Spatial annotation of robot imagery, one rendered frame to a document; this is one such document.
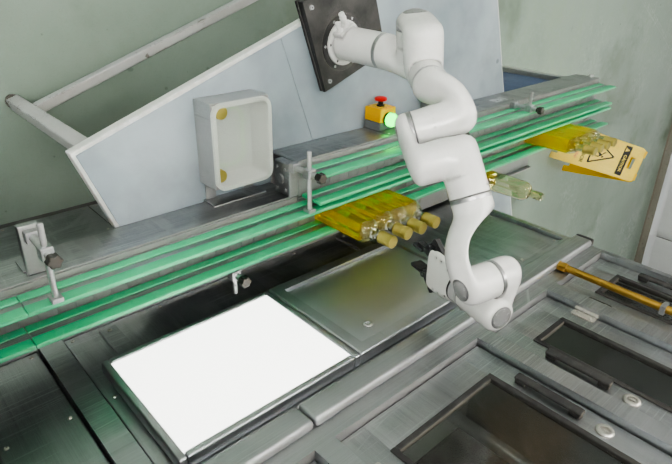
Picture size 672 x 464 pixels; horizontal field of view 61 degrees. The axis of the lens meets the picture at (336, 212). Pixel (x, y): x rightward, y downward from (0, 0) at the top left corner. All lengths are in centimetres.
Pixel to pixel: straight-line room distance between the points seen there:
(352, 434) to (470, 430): 23
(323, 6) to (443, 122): 56
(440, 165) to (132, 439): 77
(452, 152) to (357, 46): 55
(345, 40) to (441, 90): 45
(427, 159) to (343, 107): 68
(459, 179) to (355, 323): 44
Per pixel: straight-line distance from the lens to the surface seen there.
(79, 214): 209
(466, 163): 114
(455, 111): 123
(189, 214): 148
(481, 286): 113
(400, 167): 178
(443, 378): 130
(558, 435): 125
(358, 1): 172
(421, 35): 135
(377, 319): 138
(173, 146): 146
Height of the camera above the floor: 200
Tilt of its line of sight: 42 degrees down
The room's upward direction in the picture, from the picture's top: 116 degrees clockwise
